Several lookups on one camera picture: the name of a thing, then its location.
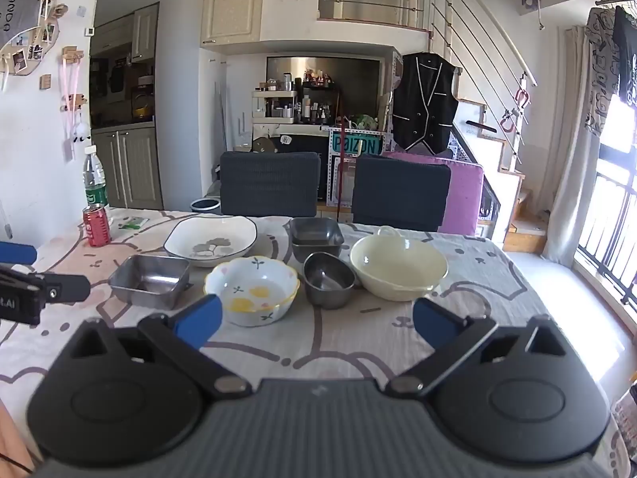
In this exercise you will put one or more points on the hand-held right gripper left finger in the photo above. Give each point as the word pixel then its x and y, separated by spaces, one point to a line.
pixel 199 321

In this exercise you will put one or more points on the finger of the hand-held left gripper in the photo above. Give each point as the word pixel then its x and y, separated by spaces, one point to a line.
pixel 67 289
pixel 17 253

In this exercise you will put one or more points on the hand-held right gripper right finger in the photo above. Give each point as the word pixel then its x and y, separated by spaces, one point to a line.
pixel 433 321

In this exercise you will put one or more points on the white floral bowl yellow rim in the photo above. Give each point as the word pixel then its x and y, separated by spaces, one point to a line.
pixel 254 289

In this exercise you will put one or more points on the steel square container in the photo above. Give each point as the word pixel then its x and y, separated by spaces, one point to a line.
pixel 149 279
pixel 316 231
pixel 318 254

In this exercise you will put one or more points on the white plate dark rim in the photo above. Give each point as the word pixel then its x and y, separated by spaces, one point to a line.
pixel 209 239

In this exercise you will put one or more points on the person's left forearm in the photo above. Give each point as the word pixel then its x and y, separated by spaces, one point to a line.
pixel 10 433

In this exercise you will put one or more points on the red drink can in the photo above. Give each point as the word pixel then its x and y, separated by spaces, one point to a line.
pixel 97 226

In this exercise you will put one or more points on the printed pink grey tablecloth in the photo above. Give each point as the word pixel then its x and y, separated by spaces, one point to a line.
pixel 348 328

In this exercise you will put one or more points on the small green packet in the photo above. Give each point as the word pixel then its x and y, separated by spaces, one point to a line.
pixel 133 222

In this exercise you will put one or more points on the clear water bottle green label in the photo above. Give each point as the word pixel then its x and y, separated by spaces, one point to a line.
pixel 94 179

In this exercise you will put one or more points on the round steel bowl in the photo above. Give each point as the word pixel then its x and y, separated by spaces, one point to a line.
pixel 328 279

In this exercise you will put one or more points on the purple upholstered chair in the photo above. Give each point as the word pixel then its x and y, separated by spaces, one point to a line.
pixel 465 199

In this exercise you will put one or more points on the dark grey chair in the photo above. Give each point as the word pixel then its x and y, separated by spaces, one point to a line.
pixel 268 184
pixel 398 194

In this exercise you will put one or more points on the grey kitchen base cabinet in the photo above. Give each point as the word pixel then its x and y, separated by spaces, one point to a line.
pixel 132 169

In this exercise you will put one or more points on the white plush toy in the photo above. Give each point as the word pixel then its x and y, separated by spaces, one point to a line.
pixel 81 129

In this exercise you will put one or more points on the wooden staircase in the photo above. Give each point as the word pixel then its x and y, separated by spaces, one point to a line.
pixel 512 199

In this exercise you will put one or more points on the white metal shelf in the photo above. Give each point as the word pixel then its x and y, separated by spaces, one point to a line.
pixel 334 179

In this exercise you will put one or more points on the teal sign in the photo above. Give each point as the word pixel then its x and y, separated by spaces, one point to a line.
pixel 356 144

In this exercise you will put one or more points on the black window railing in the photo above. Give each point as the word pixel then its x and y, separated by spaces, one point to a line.
pixel 609 239

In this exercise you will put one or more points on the black vest white trim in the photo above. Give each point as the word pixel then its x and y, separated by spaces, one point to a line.
pixel 423 104

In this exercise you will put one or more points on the beige curtain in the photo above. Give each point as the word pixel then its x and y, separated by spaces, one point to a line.
pixel 572 149

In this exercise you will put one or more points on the white storage rack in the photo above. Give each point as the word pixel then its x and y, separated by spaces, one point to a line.
pixel 263 109

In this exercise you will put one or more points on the red carabiner hooks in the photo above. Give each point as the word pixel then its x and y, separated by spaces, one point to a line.
pixel 512 112

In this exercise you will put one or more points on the group of bottles and jars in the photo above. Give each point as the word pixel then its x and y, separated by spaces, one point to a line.
pixel 313 104

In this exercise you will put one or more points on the metal stair railing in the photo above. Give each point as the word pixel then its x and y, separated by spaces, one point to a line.
pixel 477 35

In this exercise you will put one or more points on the patterned hanging garment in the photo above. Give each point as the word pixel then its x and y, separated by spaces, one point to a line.
pixel 599 69

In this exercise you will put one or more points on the cream overhead cabinet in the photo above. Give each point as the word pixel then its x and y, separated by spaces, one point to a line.
pixel 233 12

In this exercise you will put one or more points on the black printed t-shirt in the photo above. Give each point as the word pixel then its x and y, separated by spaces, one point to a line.
pixel 626 55

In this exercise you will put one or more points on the grey kitchen wall cabinet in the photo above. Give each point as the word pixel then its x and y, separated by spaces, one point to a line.
pixel 145 32

